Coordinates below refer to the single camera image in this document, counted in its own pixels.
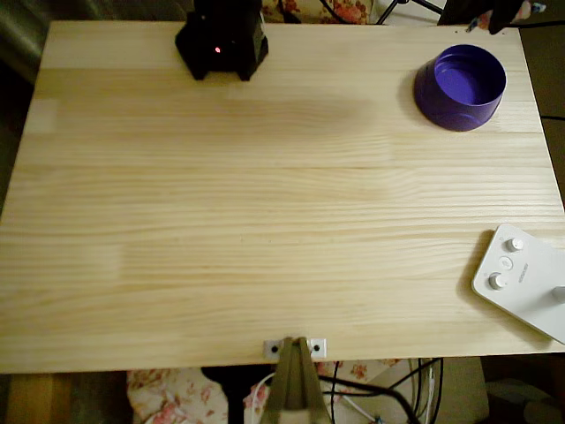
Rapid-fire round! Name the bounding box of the purple plastic bowl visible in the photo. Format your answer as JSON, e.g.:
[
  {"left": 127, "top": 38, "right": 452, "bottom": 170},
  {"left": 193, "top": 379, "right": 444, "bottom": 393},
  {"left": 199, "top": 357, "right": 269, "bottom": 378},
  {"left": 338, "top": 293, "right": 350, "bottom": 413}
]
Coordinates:
[{"left": 412, "top": 42, "right": 508, "bottom": 133}]

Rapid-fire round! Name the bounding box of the black box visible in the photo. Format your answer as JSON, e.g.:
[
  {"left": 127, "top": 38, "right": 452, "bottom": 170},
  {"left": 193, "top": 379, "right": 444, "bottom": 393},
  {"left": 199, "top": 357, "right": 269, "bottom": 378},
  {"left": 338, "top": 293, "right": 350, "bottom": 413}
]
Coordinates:
[{"left": 436, "top": 0, "right": 489, "bottom": 26}]

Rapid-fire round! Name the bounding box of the black tripod stand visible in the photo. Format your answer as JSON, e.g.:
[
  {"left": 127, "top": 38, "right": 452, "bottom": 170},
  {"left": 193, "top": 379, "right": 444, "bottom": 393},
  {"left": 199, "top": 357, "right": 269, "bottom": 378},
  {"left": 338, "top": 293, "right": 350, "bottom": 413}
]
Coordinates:
[{"left": 379, "top": 0, "right": 442, "bottom": 23}]

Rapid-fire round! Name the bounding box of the floral fabric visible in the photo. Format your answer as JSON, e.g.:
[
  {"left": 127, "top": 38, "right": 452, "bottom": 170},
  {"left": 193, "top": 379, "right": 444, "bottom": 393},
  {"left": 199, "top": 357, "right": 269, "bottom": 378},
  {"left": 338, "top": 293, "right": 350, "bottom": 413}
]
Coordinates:
[
  {"left": 126, "top": 358, "right": 403, "bottom": 424},
  {"left": 262, "top": 0, "right": 374, "bottom": 24}
]

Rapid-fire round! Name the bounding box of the white lamp base with knobs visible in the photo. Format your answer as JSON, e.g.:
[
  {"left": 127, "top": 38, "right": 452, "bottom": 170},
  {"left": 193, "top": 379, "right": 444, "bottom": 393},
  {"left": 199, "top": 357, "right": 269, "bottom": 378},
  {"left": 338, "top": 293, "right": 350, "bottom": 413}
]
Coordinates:
[{"left": 471, "top": 223, "right": 565, "bottom": 345}]

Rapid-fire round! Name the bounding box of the grey fabric drape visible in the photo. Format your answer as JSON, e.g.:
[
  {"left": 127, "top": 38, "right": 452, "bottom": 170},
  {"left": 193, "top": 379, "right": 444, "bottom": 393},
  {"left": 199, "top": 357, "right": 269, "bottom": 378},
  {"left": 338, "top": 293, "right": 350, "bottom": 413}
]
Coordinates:
[{"left": 0, "top": 0, "right": 191, "bottom": 85}]

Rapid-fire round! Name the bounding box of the black cable bundle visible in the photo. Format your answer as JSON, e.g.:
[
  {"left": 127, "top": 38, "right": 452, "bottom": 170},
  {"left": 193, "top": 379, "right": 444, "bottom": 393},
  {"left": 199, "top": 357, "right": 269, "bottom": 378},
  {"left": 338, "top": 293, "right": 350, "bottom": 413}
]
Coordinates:
[{"left": 410, "top": 357, "right": 444, "bottom": 424}]

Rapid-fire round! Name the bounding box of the thick black cable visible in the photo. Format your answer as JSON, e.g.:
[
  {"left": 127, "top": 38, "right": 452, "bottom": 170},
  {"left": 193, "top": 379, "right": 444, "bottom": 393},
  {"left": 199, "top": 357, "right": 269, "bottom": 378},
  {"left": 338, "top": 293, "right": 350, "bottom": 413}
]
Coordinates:
[{"left": 317, "top": 375, "right": 421, "bottom": 424}]

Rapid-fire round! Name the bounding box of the metal clamp bracket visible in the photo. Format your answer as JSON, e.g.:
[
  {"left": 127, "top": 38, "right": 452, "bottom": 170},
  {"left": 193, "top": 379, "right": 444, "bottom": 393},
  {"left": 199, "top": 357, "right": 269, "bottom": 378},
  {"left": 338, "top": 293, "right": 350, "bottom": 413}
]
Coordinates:
[{"left": 262, "top": 336, "right": 331, "bottom": 424}]

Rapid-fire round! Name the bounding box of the white cable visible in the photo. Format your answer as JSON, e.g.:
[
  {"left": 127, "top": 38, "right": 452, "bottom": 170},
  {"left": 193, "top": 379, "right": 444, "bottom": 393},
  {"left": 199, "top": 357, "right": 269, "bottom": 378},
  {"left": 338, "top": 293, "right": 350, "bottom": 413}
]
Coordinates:
[{"left": 244, "top": 372, "right": 277, "bottom": 424}]

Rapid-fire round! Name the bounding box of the wooden frame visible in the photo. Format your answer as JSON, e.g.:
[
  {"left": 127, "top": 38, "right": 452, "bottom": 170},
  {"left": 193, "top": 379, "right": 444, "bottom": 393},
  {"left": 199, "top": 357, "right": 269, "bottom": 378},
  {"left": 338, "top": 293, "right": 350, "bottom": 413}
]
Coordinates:
[{"left": 0, "top": 373, "right": 76, "bottom": 424}]

